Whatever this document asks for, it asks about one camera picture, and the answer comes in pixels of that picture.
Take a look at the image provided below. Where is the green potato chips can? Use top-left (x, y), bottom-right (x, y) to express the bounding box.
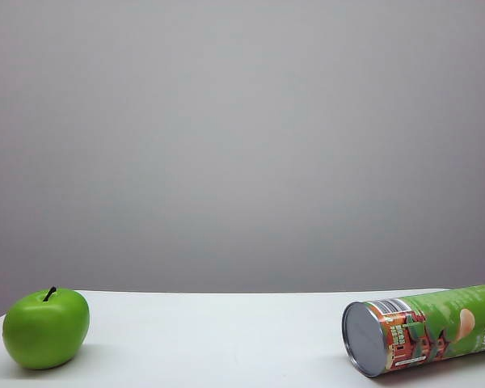
top-left (341, 277), bottom-right (485, 378)

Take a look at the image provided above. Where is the green apple with black stem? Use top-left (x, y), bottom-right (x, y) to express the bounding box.
top-left (2, 286), bottom-right (91, 370)

